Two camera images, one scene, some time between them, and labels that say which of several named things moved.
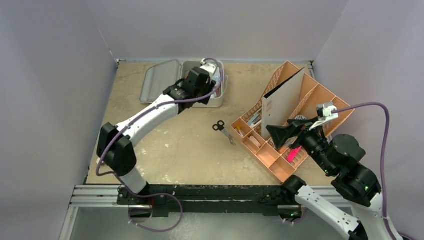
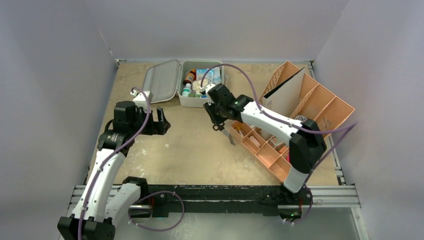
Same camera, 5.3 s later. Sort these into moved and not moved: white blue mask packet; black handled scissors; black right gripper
Moved: black right gripper
Not moved: white blue mask packet; black handled scissors
